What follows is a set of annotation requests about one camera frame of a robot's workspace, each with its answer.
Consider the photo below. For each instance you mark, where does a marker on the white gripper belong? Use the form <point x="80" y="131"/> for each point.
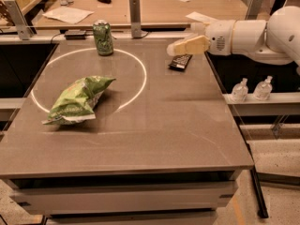
<point x="219" y="37"/>

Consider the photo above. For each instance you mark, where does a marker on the green soda can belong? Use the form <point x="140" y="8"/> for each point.
<point x="103" y="38"/>

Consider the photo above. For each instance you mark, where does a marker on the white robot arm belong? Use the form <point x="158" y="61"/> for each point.
<point x="274" y="42"/>

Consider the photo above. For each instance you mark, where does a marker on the white paper sheet right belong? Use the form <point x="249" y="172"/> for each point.
<point x="197" y="17"/>

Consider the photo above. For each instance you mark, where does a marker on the dark snack packet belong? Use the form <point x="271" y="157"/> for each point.
<point x="180" y="61"/>

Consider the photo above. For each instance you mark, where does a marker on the wooden back desk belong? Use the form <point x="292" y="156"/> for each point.
<point x="153" y="12"/>

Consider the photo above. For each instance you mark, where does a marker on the clear sanitizer bottle left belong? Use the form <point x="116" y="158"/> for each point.
<point x="240" y="91"/>

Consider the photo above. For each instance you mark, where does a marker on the clear sanitizer bottle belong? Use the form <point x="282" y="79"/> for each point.
<point x="240" y="91"/>
<point x="263" y="89"/>

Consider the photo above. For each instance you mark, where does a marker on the clear sanitizer bottle right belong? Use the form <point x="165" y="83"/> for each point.
<point x="263" y="89"/>

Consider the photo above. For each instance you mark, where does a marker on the black power adapter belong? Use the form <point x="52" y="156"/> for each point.
<point x="73" y="34"/>

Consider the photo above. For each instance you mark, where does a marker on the white paper sheet left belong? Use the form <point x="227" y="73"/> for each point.
<point x="68" y="14"/>

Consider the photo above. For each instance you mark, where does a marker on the green chip bag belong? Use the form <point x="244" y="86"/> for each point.
<point x="77" y="102"/>

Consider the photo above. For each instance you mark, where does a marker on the white drawer cabinet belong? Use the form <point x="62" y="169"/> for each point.
<point x="151" y="198"/>

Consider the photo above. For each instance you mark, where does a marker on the right metal bracket post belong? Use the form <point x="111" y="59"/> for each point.
<point x="253" y="9"/>

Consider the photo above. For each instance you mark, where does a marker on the metal bracket post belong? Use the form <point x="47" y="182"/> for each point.
<point x="253" y="9"/>
<point x="23" y="29"/>
<point x="135" y="18"/>

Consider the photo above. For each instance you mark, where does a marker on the middle metal bracket post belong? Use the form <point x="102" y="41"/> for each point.
<point x="135" y="18"/>

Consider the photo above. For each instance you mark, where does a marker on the left metal bracket post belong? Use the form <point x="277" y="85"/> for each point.
<point x="23" y="29"/>

